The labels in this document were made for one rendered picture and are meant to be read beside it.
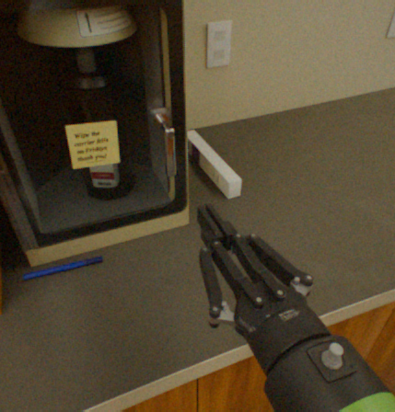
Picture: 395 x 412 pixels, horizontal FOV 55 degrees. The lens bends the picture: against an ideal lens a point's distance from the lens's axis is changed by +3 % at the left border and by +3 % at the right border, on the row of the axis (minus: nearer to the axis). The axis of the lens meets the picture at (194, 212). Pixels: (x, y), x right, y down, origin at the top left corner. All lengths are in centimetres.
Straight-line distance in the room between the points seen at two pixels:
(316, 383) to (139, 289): 42
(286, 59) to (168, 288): 84
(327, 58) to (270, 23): 26
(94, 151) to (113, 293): 25
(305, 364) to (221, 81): 96
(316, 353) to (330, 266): 43
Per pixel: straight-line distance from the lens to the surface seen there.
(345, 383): 35
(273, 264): 46
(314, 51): 134
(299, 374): 35
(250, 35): 119
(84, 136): 62
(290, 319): 38
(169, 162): 62
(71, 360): 65
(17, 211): 69
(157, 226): 78
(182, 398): 77
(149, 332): 65
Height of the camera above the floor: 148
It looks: 40 degrees down
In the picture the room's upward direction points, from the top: straight up
